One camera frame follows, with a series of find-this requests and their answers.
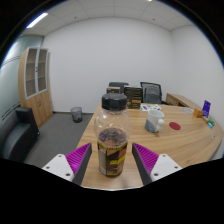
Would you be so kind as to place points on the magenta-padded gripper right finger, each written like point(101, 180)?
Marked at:
point(148, 159)

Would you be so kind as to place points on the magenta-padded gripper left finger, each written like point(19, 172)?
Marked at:
point(76, 159)

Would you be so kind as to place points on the clear black-capped drink bottle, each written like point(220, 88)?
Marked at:
point(112, 146)

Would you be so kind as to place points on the white ceramic mug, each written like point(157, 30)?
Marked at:
point(152, 121)

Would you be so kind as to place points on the flat round red coaster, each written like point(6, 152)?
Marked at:
point(174, 126)

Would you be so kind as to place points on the black mesh waste bin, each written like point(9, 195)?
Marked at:
point(76, 115)

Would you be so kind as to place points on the brown cardboard box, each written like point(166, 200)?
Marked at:
point(135, 103)

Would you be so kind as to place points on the round grey white pad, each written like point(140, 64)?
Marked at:
point(188, 110)

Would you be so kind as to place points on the black leather sofa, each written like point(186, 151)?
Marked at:
point(15, 136)

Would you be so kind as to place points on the wooden glass-door shelf cabinet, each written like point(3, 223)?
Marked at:
point(36, 106)

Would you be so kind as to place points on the black mesh-back office chair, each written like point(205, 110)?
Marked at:
point(152, 93)

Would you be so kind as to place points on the orange cardboard box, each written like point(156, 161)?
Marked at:
point(198, 112)

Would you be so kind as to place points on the wooden side desk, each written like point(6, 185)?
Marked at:
point(181, 99)

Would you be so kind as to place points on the flat dark brown box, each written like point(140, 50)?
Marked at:
point(133, 91)

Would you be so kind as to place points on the green flat box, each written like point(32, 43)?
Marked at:
point(211, 123)

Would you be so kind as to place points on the purple standing card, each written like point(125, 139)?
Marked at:
point(206, 108)

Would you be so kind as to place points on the small dark brown box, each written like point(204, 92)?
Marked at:
point(112, 90)

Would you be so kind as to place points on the black solid-back office chair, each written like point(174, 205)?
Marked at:
point(118, 84)

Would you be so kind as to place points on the long ceiling light strip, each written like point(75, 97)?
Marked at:
point(36, 20)

